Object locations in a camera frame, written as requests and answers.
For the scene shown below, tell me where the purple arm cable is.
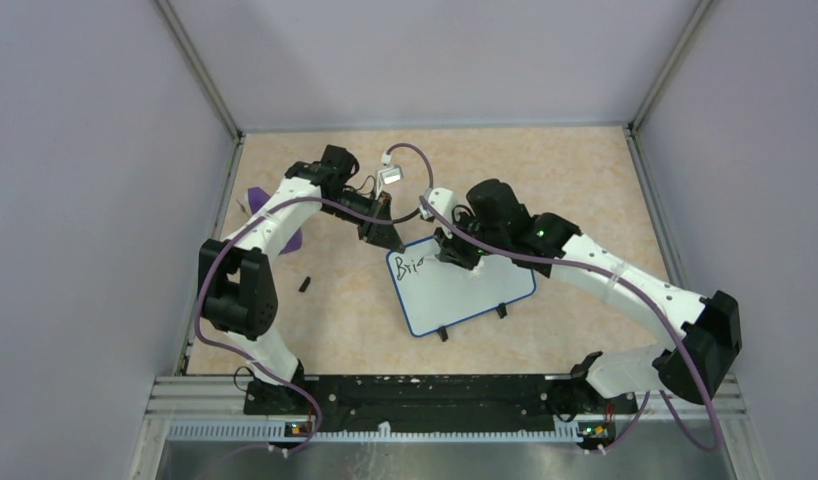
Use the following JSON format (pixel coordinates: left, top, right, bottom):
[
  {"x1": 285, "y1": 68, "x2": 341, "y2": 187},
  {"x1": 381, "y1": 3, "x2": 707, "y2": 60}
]
[
  {"x1": 194, "y1": 142, "x2": 435, "y2": 458},
  {"x1": 418, "y1": 194, "x2": 726, "y2": 456}
]

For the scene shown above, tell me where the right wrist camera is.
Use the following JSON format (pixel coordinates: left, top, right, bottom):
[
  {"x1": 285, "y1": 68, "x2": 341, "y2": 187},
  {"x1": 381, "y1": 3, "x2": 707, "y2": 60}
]
[{"x1": 419, "y1": 187, "x2": 457, "y2": 222}]

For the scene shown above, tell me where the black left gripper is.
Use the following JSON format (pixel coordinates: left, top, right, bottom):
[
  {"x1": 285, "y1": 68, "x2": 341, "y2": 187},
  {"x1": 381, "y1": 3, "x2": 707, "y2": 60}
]
[{"x1": 324, "y1": 189, "x2": 405, "y2": 254}]

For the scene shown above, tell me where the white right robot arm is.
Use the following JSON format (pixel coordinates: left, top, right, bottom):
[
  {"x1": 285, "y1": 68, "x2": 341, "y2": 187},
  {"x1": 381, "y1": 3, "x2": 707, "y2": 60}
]
[{"x1": 420, "y1": 179, "x2": 742, "y2": 412}]

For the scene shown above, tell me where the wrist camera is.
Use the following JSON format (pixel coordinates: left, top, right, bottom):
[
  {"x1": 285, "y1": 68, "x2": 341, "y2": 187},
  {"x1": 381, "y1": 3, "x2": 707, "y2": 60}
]
[
  {"x1": 419, "y1": 187, "x2": 457, "y2": 222},
  {"x1": 374, "y1": 152, "x2": 404, "y2": 197}
]

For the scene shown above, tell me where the blue framed whiteboard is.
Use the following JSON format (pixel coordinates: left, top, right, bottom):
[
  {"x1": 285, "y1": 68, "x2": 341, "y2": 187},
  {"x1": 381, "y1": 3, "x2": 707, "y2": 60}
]
[{"x1": 385, "y1": 237, "x2": 537, "y2": 338}]

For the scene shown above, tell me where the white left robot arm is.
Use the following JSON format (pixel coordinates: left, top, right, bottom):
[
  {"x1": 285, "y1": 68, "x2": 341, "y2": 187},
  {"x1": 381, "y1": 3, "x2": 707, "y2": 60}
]
[{"x1": 198, "y1": 145, "x2": 405, "y2": 414}]

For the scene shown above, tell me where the white slotted cable duct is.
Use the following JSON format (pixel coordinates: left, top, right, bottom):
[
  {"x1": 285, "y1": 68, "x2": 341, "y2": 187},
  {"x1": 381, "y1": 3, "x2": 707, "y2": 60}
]
[{"x1": 167, "y1": 420, "x2": 582, "y2": 443}]

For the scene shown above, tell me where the aluminium frame rail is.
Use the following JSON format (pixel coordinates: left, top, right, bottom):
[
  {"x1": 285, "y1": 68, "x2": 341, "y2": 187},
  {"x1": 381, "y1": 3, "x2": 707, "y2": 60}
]
[{"x1": 130, "y1": 374, "x2": 772, "y2": 479}]

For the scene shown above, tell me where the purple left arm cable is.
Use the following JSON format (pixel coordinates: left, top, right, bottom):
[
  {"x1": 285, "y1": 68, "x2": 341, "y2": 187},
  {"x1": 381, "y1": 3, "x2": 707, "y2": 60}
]
[{"x1": 194, "y1": 142, "x2": 435, "y2": 458}]

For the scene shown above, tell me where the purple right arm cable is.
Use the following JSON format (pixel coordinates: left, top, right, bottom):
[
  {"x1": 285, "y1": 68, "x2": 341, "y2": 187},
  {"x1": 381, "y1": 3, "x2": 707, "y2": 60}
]
[{"x1": 418, "y1": 194, "x2": 726, "y2": 456}]

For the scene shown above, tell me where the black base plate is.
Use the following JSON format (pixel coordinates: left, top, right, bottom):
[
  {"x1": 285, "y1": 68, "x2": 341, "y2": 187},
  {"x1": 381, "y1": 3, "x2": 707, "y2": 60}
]
[{"x1": 243, "y1": 374, "x2": 638, "y2": 433}]

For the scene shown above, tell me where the black marker cap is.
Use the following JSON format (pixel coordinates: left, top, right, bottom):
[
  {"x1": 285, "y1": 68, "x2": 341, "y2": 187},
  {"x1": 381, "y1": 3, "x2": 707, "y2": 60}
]
[{"x1": 298, "y1": 276, "x2": 312, "y2": 293}]

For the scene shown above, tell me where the purple whiteboard eraser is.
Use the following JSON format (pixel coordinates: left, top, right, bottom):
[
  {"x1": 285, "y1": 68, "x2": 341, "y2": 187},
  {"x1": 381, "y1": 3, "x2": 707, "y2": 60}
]
[{"x1": 245, "y1": 186, "x2": 306, "y2": 257}]

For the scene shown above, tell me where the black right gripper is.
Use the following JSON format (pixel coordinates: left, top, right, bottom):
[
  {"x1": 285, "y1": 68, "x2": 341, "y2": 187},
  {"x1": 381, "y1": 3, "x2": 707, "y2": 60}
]
[{"x1": 434, "y1": 208, "x2": 508, "y2": 271}]

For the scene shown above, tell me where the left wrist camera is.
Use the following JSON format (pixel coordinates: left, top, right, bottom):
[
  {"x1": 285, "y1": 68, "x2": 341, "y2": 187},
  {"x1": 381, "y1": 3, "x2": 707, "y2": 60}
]
[{"x1": 374, "y1": 152, "x2": 404, "y2": 197}]

